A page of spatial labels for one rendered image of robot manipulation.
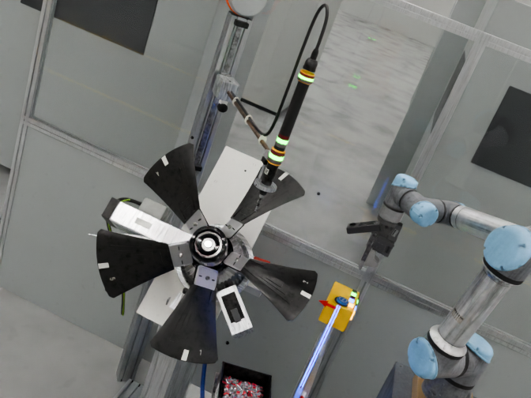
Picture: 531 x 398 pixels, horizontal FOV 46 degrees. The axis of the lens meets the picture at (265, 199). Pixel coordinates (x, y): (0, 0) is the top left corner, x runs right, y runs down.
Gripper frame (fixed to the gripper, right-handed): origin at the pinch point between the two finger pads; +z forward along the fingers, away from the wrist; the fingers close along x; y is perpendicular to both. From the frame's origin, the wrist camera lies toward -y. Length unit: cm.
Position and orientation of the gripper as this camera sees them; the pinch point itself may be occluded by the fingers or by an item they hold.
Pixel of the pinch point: (359, 265)
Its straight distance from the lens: 219.1
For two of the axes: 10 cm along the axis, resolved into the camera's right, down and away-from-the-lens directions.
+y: 9.0, 4.1, -1.5
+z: -3.2, 8.6, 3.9
